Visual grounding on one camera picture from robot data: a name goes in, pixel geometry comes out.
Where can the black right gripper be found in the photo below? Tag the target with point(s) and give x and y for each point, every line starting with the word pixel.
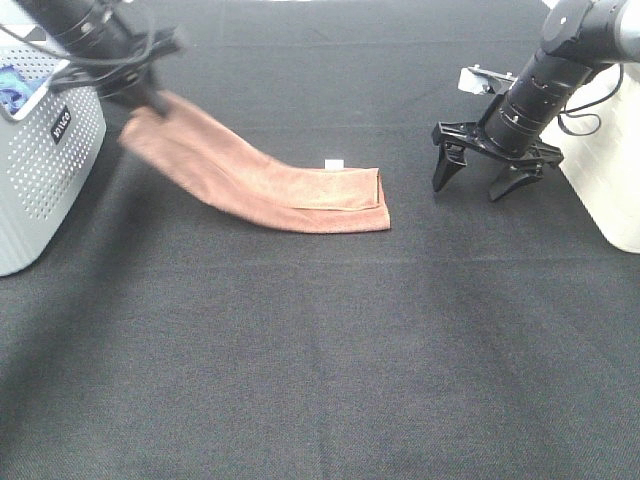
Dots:
pixel 524 167

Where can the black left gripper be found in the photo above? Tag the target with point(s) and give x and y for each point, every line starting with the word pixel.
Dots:
pixel 129 82

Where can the brown microfiber towel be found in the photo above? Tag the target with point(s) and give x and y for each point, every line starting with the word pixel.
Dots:
pixel 224 171

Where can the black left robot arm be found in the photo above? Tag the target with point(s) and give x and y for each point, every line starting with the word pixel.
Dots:
pixel 104 53

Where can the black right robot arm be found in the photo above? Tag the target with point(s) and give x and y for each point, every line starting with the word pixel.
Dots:
pixel 579 40

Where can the grey perforated laundry basket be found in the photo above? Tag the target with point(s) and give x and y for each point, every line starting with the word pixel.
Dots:
pixel 48 148

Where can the white plastic basket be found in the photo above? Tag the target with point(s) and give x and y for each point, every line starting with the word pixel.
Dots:
pixel 601 155

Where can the blue cloth in basket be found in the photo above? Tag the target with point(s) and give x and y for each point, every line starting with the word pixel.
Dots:
pixel 15 89

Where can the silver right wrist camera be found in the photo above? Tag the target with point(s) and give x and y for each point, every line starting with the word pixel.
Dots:
pixel 479 81

